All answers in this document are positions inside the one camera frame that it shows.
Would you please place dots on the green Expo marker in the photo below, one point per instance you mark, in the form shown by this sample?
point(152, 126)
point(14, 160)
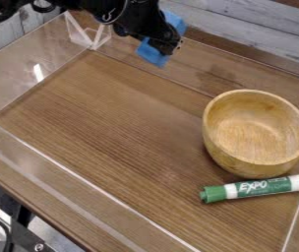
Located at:
point(248, 189)

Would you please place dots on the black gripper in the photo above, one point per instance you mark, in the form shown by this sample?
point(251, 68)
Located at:
point(137, 17)

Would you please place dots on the blue rectangular block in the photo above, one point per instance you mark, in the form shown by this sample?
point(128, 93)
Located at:
point(156, 52)

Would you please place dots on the brown wooden bowl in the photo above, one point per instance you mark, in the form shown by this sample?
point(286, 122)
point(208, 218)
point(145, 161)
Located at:
point(249, 130)

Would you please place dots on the clear acrylic tray wall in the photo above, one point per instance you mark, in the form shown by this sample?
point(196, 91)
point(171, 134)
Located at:
point(80, 209)

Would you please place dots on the clear acrylic corner bracket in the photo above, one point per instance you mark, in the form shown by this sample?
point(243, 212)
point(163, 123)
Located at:
point(90, 38)

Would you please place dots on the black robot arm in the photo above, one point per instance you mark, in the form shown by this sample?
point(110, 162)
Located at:
point(9, 7)

